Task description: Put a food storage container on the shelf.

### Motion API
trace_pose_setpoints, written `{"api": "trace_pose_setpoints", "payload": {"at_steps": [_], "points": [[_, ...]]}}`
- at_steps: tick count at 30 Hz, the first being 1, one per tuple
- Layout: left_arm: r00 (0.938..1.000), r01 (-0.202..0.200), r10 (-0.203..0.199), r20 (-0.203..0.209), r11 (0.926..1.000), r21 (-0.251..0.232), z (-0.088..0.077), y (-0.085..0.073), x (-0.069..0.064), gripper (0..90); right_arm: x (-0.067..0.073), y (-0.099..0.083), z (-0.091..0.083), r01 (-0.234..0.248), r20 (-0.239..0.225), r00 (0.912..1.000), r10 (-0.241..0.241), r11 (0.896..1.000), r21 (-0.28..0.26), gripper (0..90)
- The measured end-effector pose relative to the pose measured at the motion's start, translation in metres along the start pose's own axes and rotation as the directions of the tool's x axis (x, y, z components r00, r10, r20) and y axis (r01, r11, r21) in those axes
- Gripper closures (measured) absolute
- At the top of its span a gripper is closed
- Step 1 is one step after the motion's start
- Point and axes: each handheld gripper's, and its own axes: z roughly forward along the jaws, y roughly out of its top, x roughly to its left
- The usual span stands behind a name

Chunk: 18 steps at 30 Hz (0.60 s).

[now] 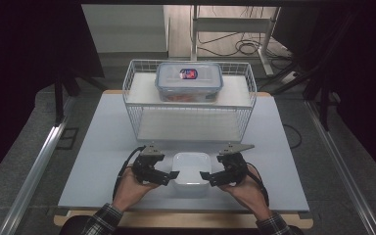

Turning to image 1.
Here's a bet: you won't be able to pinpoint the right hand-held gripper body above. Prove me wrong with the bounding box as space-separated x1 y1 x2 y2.
216 142 256 187

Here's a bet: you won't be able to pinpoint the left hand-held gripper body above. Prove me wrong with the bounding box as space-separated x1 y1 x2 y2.
131 143 166 184

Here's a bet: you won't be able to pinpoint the white square bowl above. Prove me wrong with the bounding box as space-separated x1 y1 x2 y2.
170 151 212 194

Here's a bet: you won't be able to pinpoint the white wire basket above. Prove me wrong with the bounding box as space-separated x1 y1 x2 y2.
121 59 259 144

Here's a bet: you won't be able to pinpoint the clear plastic food container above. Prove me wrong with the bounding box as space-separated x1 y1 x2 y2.
154 62 224 103

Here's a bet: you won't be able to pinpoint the person's left hand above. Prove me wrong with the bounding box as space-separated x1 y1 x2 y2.
112 165 161 213

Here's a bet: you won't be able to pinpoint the person's right hand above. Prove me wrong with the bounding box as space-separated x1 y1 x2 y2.
220 165 273 221

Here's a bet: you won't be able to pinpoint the black metal stand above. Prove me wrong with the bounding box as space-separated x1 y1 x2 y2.
53 70 109 126
258 58 341 131

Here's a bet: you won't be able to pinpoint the white power strip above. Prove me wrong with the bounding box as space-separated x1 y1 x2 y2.
280 70 300 82

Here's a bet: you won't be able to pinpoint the white cabinet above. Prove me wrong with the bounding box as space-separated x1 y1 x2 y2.
81 4 170 55

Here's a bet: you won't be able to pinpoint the black curtain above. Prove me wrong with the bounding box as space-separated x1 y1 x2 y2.
0 0 106 190
272 4 376 179

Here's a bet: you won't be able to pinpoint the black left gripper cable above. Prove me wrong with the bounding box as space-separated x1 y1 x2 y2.
112 146 146 202

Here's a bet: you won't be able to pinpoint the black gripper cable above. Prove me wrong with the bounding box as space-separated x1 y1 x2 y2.
246 162 270 208
112 146 146 202

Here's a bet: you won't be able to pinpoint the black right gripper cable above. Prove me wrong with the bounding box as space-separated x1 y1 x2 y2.
246 162 270 208

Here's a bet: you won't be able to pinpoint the black looped floor cable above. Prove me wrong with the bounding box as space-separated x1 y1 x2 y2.
282 123 303 150

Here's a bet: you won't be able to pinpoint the black square floor frame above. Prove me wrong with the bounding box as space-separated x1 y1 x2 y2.
56 126 79 151

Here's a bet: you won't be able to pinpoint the aluminium rail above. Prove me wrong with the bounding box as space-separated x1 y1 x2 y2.
305 99 376 235
0 121 70 235

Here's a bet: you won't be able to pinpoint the black cables on floor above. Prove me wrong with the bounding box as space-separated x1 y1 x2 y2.
197 30 295 62

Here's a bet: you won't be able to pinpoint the white metal desk frame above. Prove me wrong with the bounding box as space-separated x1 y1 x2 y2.
190 4 282 77

